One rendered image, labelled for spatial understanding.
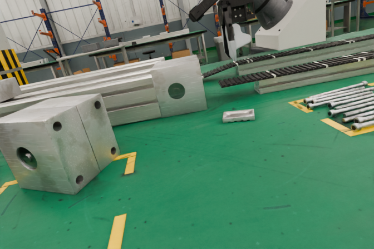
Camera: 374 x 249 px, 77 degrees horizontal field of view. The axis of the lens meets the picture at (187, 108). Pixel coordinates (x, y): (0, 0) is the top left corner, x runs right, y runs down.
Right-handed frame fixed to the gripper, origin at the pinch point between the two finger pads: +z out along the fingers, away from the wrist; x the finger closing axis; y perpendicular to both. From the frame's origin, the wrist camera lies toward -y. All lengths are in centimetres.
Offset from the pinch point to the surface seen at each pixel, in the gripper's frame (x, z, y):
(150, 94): -24.0, 0.5, -19.3
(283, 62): -1.4, 4.4, 14.1
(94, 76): -5.0, -2.5, -36.4
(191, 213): -50, 5, -13
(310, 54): -2.1, 3.4, 21.4
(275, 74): -20.1, 2.3, 5.3
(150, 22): 738, -42, -115
